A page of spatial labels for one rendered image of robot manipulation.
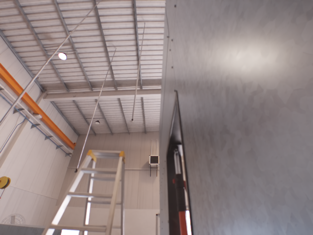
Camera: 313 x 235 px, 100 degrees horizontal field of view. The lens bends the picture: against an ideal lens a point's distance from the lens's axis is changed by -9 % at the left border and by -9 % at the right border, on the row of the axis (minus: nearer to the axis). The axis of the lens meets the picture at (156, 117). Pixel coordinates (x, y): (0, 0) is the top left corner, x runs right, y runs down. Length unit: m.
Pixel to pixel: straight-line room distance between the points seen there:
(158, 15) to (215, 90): 6.61
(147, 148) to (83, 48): 7.98
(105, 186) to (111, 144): 3.25
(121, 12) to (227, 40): 6.68
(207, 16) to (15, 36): 8.78
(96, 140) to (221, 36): 12.84
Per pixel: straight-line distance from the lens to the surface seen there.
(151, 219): 10.62
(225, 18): 0.21
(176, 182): 0.80
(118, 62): 7.75
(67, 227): 1.19
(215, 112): 0.21
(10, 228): 3.71
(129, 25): 6.95
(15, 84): 8.51
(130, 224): 10.72
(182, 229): 0.78
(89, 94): 8.99
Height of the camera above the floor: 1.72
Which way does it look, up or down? 37 degrees up
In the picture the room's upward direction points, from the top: straight up
